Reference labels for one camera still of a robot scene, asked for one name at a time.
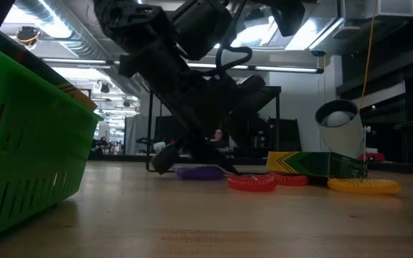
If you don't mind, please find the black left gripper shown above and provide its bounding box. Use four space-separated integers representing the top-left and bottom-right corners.
118 42 267 176

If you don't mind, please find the purple coil wrist keychain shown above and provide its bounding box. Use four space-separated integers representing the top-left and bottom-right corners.
174 165 226 181

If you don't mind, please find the orange-red coil wrist keychain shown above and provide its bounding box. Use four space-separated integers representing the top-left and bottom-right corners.
227 174 277 194
270 171 310 187

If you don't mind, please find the green plastic slotted basket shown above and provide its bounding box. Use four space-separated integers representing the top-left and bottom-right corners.
0 35 104 247

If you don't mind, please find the yellow coil wrist keychain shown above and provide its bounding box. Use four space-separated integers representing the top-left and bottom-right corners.
326 177 402 196

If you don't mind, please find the black perforated metal desk shelf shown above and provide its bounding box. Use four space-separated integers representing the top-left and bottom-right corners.
145 85 282 173

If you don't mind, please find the person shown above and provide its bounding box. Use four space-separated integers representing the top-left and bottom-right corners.
209 128 229 150

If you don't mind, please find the long ceiling light strip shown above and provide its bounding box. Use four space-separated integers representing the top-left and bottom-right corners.
41 57 325 75

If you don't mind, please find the white round floor fan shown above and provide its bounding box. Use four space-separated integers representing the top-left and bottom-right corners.
314 99 372 169

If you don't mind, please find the red background object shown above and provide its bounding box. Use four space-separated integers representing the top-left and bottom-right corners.
356 151 386 163

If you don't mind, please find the black ceiling dome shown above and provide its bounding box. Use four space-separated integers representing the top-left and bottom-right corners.
15 25 42 47

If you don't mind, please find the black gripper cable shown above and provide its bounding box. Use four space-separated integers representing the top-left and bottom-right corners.
214 0 255 77

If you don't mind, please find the yellow hanging cable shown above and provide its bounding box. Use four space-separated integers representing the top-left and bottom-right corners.
359 0 379 108

